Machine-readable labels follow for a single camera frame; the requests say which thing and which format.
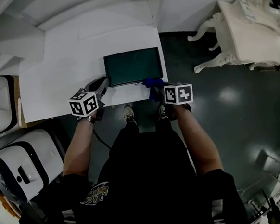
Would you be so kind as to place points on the person's left shoe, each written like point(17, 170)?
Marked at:
point(129, 114)

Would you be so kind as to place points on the blue cloth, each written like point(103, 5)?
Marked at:
point(152, 82)

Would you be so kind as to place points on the white machine with black trim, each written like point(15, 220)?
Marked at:
point(27, 163)
point(0, 107)

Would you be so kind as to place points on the white ornate dressing table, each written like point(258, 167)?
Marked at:
point(252, 38)

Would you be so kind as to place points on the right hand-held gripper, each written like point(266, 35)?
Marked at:
point(178, 94)

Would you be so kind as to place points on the silver wristwatch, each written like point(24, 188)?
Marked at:
point(87, 119)

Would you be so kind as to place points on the person's shoe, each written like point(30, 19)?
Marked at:
point(129, 114)
point(163, 113)

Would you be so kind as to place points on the person's right forearm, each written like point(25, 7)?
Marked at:
point(198, 142)

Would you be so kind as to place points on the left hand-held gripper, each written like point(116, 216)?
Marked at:
point(82, 104)

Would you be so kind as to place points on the person's left forearm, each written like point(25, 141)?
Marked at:
point(79, 147)

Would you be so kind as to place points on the person's black printed t-shirt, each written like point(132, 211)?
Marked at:
point(149, 182)

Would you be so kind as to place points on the person's right shoe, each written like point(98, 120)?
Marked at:
point(163, 113)

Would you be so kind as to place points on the dark rectangular tray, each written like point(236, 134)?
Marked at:
point(131, 65)

